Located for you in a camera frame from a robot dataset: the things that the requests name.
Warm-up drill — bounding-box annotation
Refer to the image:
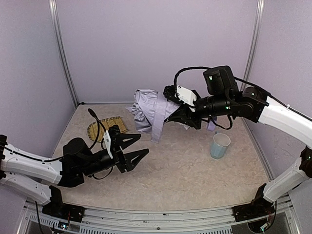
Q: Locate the lavender folding umbrella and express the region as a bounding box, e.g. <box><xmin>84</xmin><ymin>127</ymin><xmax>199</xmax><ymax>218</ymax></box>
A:
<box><xmin>126</xmin><ymin>89</ymin><xmax>202</xmax><ymax>143</ymax></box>

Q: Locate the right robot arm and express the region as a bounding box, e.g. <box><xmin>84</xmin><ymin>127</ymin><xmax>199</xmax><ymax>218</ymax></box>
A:
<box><xmin>163</xmin><ymin>65</ymin><xmax>312</xmax><ymax>221</ymax></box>

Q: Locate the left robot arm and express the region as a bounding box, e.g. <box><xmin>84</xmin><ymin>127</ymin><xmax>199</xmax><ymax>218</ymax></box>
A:
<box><xmin>0</xmin><ymin>131</ymin><xmax>149</xmax><ymax>222</ymax></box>

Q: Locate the woven bamboo tray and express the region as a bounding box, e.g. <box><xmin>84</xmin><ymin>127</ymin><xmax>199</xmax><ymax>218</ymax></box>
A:
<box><xmin>87</xmin><ymin>116</ymin><xmax>128</xmax><ymax>143</ymax></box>

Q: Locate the light blue mug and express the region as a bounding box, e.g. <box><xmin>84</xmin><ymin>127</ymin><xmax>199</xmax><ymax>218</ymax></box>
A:
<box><xmin>210</xmin><ymin>133</ymin><xmax>231</xmax><ymax>159</ymax></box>

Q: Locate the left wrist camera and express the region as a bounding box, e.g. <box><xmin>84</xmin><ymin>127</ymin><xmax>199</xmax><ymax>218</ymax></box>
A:
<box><xmin>102</xmin><ymin>124</ymin><xmax>121</xmax><ymax>159</ymax></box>

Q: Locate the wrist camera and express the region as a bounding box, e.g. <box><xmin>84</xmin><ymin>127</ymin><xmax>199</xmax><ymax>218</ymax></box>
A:
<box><xmin>163</xmin><ymin>85</ymin><xmax>197</xmax><ymax>112</ymax></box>
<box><xmin>102</xmin><ymin>124</ymin><xmax>121</xmax><ymax>159</ymax></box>

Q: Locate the right aluminium corner post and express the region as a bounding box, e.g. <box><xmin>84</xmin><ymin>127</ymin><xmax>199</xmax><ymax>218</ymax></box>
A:
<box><xmin>243</xmin><ymin>0</ymin><xmax>265</xmax><ymax>81</ymax></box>

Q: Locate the aluminium corner post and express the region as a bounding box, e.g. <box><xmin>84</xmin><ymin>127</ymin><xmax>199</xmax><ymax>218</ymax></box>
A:
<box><xmin>243</xmin><ymin>0</ymin><xmax>265</xmax><ymax>81</ymax></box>
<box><xmin>48</xmin><ymin>0</ymin><xmax>79</xmax><ymax>108</ymax></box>

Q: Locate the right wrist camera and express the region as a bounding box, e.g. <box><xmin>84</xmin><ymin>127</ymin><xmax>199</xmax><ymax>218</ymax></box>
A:
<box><xmin>163</xmin><ymin>85</ymin><xmax>197</xmax><ymax>112</ymax></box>

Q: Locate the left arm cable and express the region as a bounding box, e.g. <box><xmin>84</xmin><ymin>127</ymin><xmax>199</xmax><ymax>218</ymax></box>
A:
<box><xmin>87</xmin><ymin>108</ymin><xmax>108</xmax><ymax>149</ymax></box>

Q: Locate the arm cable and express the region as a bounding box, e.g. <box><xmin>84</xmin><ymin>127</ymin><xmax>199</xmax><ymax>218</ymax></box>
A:
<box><xmin>173</xmin><ymin>66</ymin><xmax>312</xmax><ymax>122</ymax></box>
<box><xmin>87</xmin><ymin>108</ymin><xmax>108</xmax><ymax>149</ymax></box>

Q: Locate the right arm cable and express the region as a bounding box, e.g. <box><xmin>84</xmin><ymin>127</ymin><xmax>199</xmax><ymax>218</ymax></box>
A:
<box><xmin>173</xmin><ymin>66</ymin><xmax>312</xmax><ymax>122</ymax></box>

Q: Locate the left aluminium corner post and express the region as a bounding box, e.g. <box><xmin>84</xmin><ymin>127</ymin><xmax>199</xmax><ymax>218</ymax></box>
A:
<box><xmin>48</xmin><ymin>0</ymin><xmax>79</xmax><ymax>108</ymax></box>

